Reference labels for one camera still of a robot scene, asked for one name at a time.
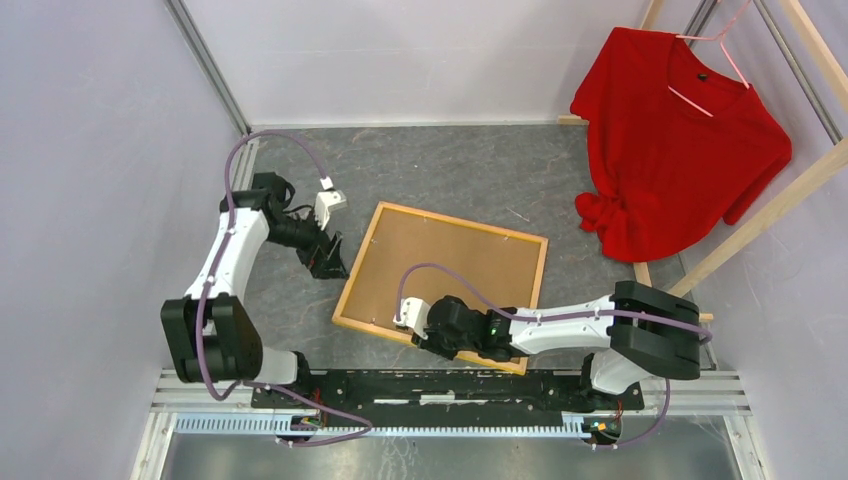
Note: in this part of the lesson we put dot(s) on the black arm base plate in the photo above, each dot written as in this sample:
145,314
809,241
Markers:
447,398

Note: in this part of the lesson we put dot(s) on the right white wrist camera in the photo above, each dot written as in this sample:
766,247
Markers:
412,315

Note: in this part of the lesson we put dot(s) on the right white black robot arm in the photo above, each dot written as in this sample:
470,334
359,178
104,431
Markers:
635,333

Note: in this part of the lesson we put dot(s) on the yellow wooden picture frame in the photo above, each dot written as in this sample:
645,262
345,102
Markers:
371,265

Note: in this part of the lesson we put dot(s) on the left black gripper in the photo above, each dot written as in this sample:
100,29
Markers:
323,256

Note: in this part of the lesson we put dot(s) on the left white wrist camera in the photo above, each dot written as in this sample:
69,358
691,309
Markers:
327,201

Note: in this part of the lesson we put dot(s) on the aluminium rail frame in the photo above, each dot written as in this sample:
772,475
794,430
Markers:
705,417

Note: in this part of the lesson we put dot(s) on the brown cardboard backing board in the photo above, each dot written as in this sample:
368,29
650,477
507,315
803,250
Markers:
450,258

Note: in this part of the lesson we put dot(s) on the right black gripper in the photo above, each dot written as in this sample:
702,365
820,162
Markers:
431,345

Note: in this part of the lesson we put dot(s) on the red t-shirt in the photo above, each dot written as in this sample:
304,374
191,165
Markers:
674,148

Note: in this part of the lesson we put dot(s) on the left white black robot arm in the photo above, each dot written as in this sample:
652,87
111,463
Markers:
208,331

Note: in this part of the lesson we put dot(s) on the wooden clothes rack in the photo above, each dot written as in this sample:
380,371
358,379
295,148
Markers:
744,49

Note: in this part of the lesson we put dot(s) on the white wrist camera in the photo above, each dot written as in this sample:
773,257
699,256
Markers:
412,315
327,201

